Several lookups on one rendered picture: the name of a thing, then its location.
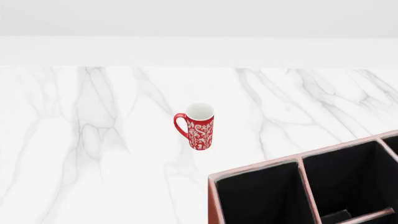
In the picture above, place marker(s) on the red white patterned mug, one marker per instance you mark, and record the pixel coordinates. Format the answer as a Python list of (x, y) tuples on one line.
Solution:
[(200, 134)]

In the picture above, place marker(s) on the pink black compartment caddy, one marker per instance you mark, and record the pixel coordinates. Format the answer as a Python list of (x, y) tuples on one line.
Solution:
[(267, 191)]

